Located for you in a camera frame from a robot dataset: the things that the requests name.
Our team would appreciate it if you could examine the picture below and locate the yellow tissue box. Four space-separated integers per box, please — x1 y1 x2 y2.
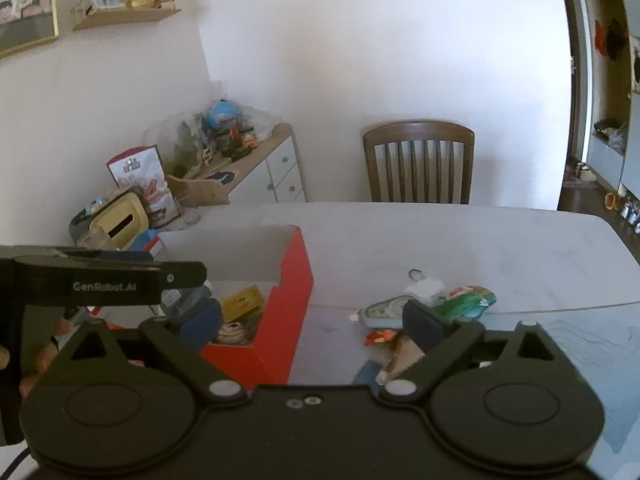
90 192 151 251

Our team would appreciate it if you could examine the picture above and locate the crumpled clear plastic bag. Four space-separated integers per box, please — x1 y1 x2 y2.
242 107 278 141

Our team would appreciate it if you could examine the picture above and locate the crumpled snack packet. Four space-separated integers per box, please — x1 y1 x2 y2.
377 332 426 386

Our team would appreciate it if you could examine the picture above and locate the light blue printed table mat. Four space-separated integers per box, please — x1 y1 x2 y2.
290 300 640 466

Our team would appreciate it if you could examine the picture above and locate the grey correction tape dispenser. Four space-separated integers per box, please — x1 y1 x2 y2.
350 297 413 330

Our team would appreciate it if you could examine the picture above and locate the white sideboard cabinet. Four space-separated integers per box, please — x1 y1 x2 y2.
190 122 308 206

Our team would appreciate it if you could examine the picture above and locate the dark hanging ornament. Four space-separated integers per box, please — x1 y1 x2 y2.
605 17 631 58

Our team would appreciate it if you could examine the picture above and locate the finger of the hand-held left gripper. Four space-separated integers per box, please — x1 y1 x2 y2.
160 282 215 318

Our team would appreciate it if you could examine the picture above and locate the framed wall picture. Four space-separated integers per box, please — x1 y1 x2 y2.
0 0 60 58

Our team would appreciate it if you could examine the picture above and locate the red dragon keychain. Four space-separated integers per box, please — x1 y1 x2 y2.
364 329 401 347

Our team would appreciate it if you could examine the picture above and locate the red and white bag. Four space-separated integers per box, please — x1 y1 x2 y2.
106 144 182 228

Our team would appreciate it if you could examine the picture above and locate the red cardboard box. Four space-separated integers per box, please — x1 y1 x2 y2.
100 225 315 388

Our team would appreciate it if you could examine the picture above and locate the blue globe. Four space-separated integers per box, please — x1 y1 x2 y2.
206 100 238 131

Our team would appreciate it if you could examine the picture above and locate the row of shoes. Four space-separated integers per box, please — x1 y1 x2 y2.
620 200 640 233

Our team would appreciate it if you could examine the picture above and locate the person's left hand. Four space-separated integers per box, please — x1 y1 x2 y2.
19 317 76 398

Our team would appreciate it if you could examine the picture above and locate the wooden desk organiser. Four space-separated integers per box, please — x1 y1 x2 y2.
166 157 236 206

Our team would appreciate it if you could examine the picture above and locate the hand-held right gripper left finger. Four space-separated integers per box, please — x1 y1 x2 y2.
62 299 248 401

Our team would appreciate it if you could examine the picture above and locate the tape roll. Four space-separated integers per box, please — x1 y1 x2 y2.
216 322 251 346

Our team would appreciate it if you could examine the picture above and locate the dark green container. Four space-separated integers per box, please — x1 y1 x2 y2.
69 200 108 248

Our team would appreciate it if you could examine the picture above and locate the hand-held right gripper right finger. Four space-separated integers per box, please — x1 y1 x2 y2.
377 299 563 401

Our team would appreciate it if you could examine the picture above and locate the brown wooden chair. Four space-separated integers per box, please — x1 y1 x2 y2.
362 120 476 205

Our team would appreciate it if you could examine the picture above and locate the small yellow box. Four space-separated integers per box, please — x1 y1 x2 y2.
220 285 266 320

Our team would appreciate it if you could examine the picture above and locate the wooden wall shelf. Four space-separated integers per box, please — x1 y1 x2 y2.
72 2 182 31

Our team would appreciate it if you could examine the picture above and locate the white paper piece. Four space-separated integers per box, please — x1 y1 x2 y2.
405 279 446 301

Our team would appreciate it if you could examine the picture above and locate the green packet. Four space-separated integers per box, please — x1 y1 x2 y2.
432 285 498 321

